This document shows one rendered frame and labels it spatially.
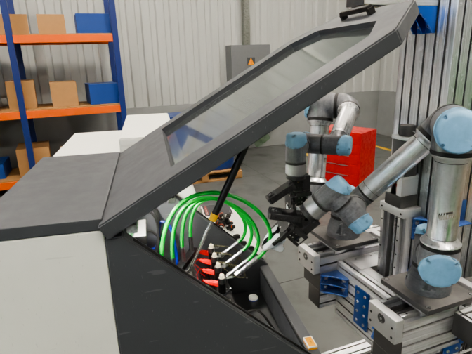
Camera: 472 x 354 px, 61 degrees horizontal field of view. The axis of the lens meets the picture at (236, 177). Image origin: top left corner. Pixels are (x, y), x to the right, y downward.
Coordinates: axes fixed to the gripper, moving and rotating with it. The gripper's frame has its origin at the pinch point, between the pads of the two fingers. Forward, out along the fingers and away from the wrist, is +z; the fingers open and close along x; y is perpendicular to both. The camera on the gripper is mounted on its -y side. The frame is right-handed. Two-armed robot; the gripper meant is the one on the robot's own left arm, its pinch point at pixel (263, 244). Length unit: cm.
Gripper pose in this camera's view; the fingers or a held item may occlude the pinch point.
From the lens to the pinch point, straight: 143.1
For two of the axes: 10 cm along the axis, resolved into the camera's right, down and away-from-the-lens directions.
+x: -0.1, -4.9, 8.7
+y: 7.4, 5.8, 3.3
